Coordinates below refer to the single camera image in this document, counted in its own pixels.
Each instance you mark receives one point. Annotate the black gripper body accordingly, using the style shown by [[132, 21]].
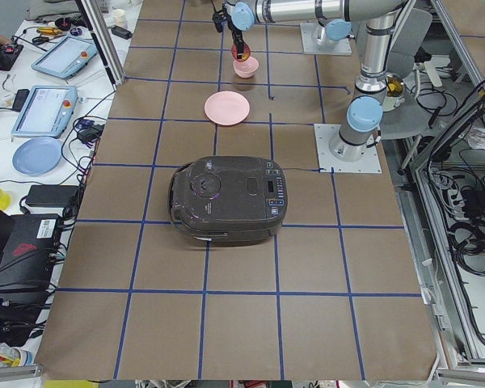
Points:
[[237, 37]]

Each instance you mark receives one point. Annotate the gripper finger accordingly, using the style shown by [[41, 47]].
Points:
[[237, 51], [243, 55]]

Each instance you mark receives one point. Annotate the red apple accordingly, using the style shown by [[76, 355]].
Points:
[[248, 53]]

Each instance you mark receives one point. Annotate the pink bowl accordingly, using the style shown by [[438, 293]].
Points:
[[246, 69]]

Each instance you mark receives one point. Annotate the pink plate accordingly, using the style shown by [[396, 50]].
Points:
[[226, 108]]

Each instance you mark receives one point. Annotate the blue plate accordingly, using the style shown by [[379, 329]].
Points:
[[37, 156]]

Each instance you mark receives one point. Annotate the dark grey rice cooker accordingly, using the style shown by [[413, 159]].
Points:
[[228, 199]]

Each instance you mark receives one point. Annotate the far teach pendant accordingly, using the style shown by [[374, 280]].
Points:
[[66, 58]]

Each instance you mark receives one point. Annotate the teach pendant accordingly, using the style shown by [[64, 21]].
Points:
[[46, 112], [66, 58]]

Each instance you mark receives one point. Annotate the near teach pendant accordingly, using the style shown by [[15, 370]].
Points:
[[46, 112]]

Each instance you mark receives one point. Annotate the black power adapter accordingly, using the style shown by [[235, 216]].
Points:
[[50, 196]]

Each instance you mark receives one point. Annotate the black laptop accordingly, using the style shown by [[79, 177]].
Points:
[[29, 244]]

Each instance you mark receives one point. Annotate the aluminium frame post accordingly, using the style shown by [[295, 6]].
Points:
[[101, 36]]

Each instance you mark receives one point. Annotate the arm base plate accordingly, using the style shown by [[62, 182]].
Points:
[[336, 156]]

